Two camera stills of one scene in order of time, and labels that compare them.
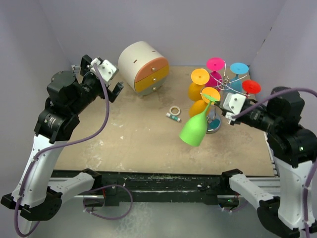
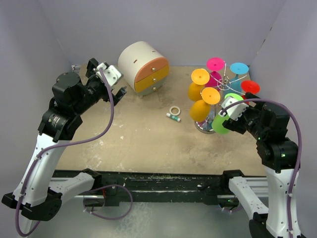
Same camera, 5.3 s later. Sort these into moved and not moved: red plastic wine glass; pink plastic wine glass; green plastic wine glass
Moved: green plastic wine glass
Not moved: red plastic wine glass; pink plastic wine glass
